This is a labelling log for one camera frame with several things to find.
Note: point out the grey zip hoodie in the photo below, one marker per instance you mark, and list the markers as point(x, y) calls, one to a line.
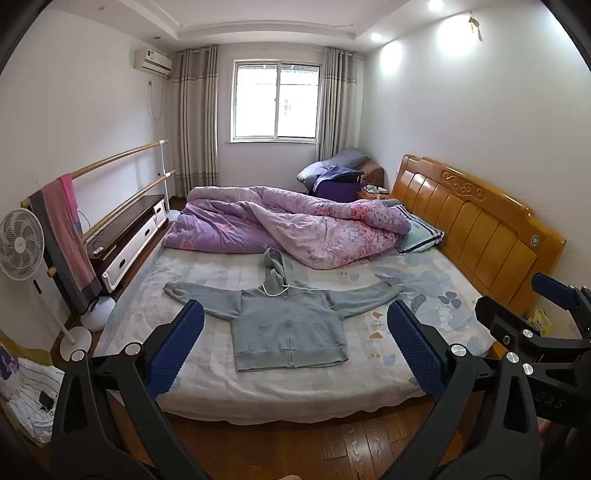
point(286, 323)

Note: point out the person's right hand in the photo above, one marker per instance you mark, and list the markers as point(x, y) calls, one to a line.
point(556, 438)

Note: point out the white standing fan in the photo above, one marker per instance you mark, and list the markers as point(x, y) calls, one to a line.
point(21, 244)

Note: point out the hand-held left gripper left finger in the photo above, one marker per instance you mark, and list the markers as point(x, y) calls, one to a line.
point(178, 346)

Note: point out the wooden double barre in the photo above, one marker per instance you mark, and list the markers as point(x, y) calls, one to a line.
point(115, 154)

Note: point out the gold wall ornament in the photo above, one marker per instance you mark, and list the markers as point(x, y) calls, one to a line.
point(473, 25)

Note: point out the round ceiling light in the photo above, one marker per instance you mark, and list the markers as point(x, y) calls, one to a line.
point(434, 4)
point(376, 36)

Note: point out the window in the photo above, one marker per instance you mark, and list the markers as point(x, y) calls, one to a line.
point(277, 99)

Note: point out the white striped cloth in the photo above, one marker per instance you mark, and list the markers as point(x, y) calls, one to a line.
point(32, 392)

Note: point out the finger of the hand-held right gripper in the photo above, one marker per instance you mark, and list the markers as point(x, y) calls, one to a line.
point(554, 288)
point(496, 316)

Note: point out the purple suitcase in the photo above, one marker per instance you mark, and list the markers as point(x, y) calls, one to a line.
point(339, 189)

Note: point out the purple floral quilt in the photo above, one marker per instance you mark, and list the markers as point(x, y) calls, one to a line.
point(323, 230)

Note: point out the grey striped curtain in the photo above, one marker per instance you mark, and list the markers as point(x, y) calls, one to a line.
point(194, 120)
point(337, 101)

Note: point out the bed with floral sheet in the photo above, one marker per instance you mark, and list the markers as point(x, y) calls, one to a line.
point(207, 369)

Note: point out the wooden headboard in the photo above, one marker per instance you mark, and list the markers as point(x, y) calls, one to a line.
point(485, 230)

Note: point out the dark white tv cabinet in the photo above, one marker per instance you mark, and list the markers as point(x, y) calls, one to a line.
point(129, 249)

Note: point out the blue grey bedding pile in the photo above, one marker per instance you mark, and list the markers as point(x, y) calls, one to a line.
point(341, 159)

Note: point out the pink grey towel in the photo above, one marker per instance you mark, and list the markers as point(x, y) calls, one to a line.
point(64, 240)

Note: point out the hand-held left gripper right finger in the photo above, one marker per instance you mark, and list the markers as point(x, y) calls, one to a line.
point(415, 346)

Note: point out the brown chair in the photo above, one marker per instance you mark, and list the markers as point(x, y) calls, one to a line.
point(374, 173)

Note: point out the striped green pillow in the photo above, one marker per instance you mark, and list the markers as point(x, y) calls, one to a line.
point(422, 233)

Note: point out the small wooden nightstand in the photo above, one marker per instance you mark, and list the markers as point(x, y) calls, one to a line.
point(374, 194)

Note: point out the white air conditioner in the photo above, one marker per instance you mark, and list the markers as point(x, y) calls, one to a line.
point(152, 62)

